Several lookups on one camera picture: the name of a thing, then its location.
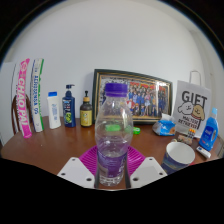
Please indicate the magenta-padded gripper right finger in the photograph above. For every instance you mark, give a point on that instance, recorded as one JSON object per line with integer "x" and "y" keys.
{"x": 146, "y": 171}

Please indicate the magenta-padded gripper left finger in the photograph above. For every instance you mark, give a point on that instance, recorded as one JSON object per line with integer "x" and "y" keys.
{"x": 78, "y": 171}

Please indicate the clear purple-capped water bottle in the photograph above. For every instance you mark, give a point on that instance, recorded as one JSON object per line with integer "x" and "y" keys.
{"x": 113, "y": 143}

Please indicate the blue patterned paper cup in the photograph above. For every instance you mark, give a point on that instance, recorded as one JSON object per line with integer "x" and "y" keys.
{"x": 178, "y": 156}

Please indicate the small patterned snack packet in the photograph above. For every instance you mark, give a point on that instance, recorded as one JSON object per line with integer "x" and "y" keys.
{"x": 184, "y": 139}

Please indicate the brown yellow-labelled pump bottle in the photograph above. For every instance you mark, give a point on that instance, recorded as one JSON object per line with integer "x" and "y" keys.
{"x": 86, "y": 115}

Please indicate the colourful puzzle cube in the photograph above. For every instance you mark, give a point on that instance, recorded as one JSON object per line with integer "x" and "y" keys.
{"x": 191, "y": 133}

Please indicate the white remote control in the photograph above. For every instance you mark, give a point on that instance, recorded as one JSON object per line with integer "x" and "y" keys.
{"x": 203, "y": 152}

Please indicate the dark blue pump bottle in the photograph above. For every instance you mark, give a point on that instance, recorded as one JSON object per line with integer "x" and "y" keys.
{"x": 69, "y": 110}

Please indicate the white lotion bottle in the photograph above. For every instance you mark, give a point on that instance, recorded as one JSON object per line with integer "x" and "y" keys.
{"x": 54, "y": 111}

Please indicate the blue detergent bottle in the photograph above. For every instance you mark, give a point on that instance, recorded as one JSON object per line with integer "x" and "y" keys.
{"x": 209, "y": 131}

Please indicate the framed group photo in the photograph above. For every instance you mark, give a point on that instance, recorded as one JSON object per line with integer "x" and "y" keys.
{"x": 146, "y": 96}

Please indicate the white paper gift bag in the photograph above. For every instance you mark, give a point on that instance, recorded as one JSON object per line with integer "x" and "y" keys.
{"x": 193, "y": 106}

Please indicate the long green white box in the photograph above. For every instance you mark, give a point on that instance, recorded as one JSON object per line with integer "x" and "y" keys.
{"x": 36, "y": 96}

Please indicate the long pink box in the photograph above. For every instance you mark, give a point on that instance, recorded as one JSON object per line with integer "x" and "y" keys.
{"x": 23, "y": 103}

